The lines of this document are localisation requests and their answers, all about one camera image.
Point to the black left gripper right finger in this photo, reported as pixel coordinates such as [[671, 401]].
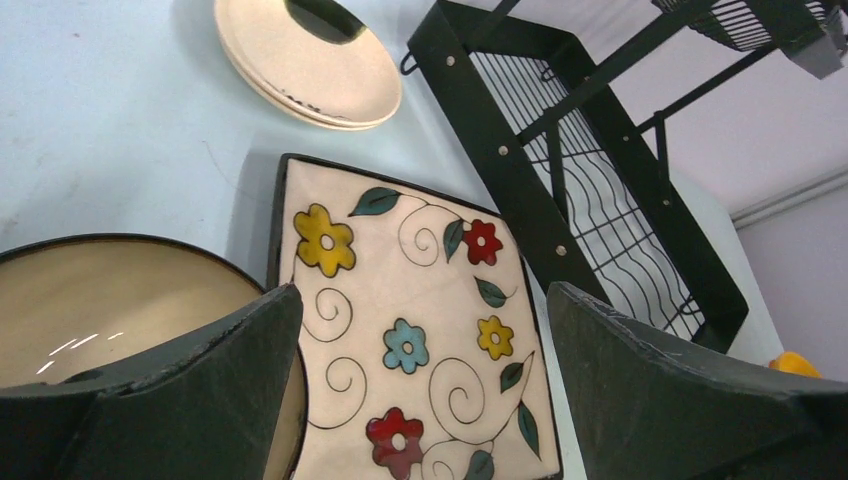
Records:
[[649, 405]]

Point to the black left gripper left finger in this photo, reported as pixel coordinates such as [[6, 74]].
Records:
[[225, 401]]

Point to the tan bowl with dark rim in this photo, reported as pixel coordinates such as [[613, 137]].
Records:
[[73, 304]]

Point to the square floral ceramic plate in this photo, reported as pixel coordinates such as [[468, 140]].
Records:
[[420, 342]]

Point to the yellow plastic bowl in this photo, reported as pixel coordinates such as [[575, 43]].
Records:
[[794, 363]]

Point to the round cream plate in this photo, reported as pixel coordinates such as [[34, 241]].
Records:
[[312, 59]]

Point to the black wire dish rack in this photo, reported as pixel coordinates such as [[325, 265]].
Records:
[[585, 191]]

